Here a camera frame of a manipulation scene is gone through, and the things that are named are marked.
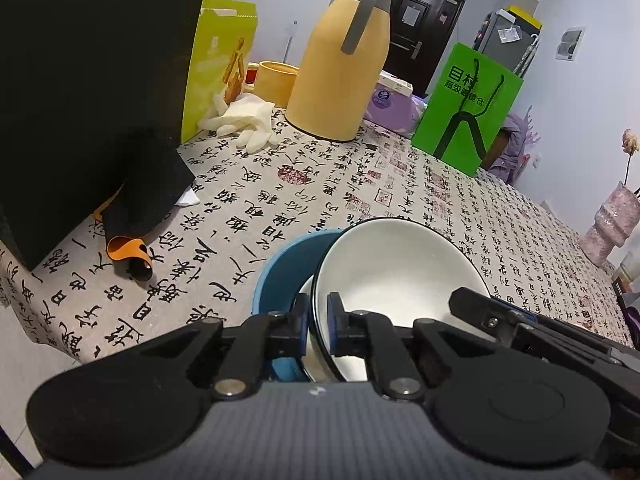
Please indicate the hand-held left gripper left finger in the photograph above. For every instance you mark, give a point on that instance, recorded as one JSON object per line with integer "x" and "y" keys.
{"x": 301, "y": 325}

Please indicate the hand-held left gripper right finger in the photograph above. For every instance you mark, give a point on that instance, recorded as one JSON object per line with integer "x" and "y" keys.
{"x": 336, "y": 325}

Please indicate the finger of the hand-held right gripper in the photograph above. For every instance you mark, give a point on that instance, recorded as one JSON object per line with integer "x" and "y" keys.
{"x": 475, "y": 307}

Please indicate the blue bowl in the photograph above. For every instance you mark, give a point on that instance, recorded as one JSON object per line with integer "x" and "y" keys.
{"x": 280, "y": 275}

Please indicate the small dark box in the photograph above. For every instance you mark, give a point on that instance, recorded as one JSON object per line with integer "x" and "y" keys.
{"x": 622, "y": 287}

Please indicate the wooden chair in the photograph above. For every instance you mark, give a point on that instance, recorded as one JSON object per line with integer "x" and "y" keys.
{"x": 492, "y": 152}

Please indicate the pink ceramic vase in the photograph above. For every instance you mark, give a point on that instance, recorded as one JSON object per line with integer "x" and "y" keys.
{"x": 612, "y": 225}

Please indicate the purple padded jacket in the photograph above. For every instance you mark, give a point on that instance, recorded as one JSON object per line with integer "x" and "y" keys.
{"x": 517, "y": 150}

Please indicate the white paper sheet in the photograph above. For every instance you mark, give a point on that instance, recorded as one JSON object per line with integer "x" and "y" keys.
{"x": 187, "y": 197}

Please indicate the green paper bag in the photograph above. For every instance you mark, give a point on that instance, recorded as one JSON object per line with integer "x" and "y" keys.
{"x": 445, "y": 110}

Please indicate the white rubber gloves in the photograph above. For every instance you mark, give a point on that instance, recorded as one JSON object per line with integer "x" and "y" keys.
{"x": 245, "y": 120}

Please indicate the purple tissue pack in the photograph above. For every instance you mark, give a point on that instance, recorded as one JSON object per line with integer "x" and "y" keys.
{"x": 395, "y": 110}

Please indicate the dried pink flowers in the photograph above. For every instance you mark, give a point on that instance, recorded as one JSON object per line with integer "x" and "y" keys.
{"x": 631, "y": 142}

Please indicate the white flat box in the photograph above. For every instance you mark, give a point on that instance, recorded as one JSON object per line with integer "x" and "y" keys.
{"x": 395, "y": 83}

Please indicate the yellow thermos jug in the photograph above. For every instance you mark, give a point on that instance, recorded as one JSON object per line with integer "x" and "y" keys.
{"x": 340, "y": 85}

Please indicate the yellow mug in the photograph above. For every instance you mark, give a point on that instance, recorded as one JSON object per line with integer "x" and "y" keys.
{"x": 277, "y": 82}

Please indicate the red container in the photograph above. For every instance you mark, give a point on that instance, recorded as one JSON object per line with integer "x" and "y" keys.
{"x": 252, "y": 72}

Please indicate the white folded umbrella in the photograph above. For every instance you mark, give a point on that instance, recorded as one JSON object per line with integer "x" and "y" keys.
{"x": 526, "y": 55}

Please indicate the grey refrigerator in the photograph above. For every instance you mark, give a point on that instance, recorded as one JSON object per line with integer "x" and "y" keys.
{"x": 495, "y": 45}

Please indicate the dark entrance door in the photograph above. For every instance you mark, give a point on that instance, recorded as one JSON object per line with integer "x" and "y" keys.
{"x": 425, "y": 35}

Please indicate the yellow-green snack box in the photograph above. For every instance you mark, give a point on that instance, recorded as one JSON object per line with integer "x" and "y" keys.
{"x": 210, "y": 60}

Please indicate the yellow and black box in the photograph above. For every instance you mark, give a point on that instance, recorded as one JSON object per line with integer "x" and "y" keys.
{"x": 525, "y": 16}

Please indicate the white door notice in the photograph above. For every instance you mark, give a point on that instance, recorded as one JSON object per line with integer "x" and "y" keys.
{"x": 410, "y": 14}

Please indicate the white wall socket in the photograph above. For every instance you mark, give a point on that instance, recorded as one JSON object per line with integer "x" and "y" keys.
{"x": 537, "y": 161}

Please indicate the white wall panel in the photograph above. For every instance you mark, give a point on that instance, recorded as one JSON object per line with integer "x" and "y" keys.
{"x": 570, "y": 44}

